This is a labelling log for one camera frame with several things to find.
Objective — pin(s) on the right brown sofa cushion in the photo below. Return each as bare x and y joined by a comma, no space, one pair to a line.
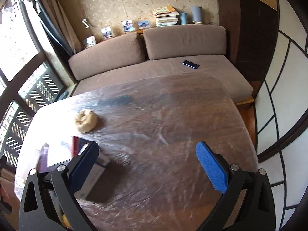
185,40

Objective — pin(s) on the beige paper ball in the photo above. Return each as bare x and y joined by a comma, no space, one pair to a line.
85,121

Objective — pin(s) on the photo frame far left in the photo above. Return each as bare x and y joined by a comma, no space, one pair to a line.
89,42

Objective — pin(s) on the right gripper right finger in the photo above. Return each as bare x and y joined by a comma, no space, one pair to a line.
247,201

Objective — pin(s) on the wall lamp fixture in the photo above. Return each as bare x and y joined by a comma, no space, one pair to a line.
84,21

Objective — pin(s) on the stack of books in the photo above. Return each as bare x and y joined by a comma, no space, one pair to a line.
166,16

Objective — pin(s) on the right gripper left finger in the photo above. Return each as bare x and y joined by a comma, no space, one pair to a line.
37,211

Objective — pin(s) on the photo frame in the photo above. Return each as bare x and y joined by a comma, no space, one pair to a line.
143,24
128,26
107,33
89,42

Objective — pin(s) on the brown sofa cushion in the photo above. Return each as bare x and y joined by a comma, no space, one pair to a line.
114,53
185,40

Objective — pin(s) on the dark wooden cabinet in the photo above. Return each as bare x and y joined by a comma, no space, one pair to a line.
252,30

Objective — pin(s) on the grey cylindrical speaker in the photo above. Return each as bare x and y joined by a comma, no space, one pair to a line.
197,17

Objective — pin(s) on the white blue medicine box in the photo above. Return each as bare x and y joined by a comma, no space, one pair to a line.
91,173

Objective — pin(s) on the black smartphone on sofa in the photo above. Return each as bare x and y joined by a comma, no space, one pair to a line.
190,64

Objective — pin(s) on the blue cylindrical container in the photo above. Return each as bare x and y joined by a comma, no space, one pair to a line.
183,18

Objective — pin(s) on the beige curtain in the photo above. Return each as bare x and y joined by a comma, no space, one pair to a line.
59,26

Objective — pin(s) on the left brown sofa cushion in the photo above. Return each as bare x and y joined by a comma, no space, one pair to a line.
114,53

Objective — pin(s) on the clear plastic table cover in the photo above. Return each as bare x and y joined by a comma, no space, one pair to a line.
149,129

